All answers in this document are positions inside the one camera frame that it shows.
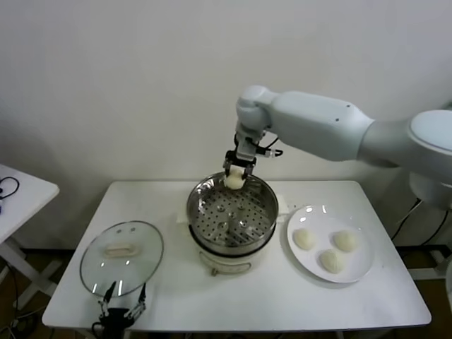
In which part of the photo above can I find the black power cable with adapter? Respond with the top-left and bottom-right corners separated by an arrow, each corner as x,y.
390,197 -> 452,246

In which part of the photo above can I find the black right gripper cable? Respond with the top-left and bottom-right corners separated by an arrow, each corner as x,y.
246,136 -> 284,159

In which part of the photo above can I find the white side table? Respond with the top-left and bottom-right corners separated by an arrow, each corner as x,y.
0,164 -> 60,311

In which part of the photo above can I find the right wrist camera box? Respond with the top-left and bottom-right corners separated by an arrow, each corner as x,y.
235,133 -> 258,160

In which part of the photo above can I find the white steamed baozi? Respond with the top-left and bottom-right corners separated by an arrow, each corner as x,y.
333,230 -> 359,253
319,249 -> 346,275
293,227 -> 318,251
224,168 -> 247,190

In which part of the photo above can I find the thin black cable loop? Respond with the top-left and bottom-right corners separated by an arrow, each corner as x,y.
0,177 -> 20,203

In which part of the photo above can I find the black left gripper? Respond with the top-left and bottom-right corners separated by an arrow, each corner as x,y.
97,280 -> 148,339

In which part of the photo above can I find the white round plate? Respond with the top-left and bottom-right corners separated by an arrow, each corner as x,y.
286,204 -> 375,285

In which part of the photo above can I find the glass lid with cream handle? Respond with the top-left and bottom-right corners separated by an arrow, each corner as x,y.
79,220 -> 165,298

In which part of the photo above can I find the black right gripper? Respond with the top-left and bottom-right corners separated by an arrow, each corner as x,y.
222,150 -> 257,185

